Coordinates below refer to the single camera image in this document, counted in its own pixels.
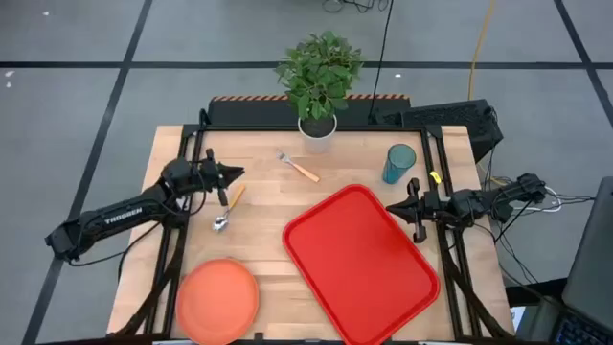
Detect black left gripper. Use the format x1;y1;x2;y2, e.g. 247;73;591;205
193;148;245;207

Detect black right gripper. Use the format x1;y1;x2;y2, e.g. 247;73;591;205
385;177;454;244

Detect teal faceted plastic cup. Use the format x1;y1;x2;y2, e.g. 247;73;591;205
381;143;418;185

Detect spoon with wooden handle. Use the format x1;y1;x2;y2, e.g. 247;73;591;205
212;184;247;233

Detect red plastic tray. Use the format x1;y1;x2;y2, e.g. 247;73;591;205
282;183;442;345

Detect fork with wooden handle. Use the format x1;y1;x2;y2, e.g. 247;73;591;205
275;149;321;184

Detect orange round plate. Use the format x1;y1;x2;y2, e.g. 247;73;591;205
174;258;261;345

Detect black mat with hazard stripe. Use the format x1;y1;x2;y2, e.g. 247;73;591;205
206;94;412;128

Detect white plant pot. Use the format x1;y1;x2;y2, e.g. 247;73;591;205
297;113;338;154

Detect black perforated computer case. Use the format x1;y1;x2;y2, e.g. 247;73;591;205
375;99;505;164

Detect green leafy plant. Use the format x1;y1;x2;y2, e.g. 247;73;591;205
274;30;365;121

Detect grey laptop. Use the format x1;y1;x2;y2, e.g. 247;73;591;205
550;175;613;345

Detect black metal table frame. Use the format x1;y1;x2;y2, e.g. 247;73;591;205
107;123;516;342

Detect yellow cable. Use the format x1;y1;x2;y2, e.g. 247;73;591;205
467;0;497;101

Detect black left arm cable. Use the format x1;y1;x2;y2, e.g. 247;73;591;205
68;220;164;284

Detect white cable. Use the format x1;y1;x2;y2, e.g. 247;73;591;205
538;185;564;213

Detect thin black hanging cable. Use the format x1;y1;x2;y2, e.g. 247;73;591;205
367;0;395;121

